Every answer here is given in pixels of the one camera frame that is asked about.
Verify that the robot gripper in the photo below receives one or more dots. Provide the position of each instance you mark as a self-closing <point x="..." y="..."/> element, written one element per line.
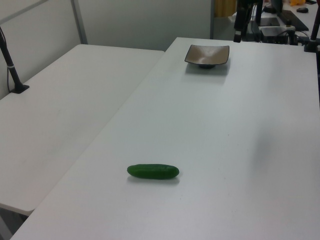
<point x="248" y="3"/>

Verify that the green cucumber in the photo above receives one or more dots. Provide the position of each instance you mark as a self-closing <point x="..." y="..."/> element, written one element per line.
<point x="153" y="171"/>

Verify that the square brown ceramic plate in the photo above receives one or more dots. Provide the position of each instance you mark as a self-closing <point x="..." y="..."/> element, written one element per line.
<point x="207" y="54"/>

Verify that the silver box device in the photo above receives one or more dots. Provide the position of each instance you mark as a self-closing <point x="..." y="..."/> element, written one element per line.
<point x="272" y="31"/>

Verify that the yellow wooden panel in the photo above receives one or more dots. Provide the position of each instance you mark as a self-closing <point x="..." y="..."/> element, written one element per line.
<point x="223" y="8"/>

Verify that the white base black knob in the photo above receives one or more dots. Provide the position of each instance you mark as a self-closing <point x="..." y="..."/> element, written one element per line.
<point x="289" y="25"/>

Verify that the yellow object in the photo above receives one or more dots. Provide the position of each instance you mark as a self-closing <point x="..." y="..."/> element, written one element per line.
<point x="295" y="2"/>

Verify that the black computer mouse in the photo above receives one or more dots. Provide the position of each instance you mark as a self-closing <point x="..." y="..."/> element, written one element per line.
<point x="302" y="10"/>

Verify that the black clamped camera stand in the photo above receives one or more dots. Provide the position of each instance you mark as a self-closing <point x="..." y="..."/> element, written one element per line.
<point x="313" y="35"/>

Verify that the grey partition frame post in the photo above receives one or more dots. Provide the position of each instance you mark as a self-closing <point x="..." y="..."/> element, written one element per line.
<point x="79" y="21"/>

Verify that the black camera stand white band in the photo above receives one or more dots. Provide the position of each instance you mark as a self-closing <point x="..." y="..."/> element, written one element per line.
<point x="10" y="67"/>

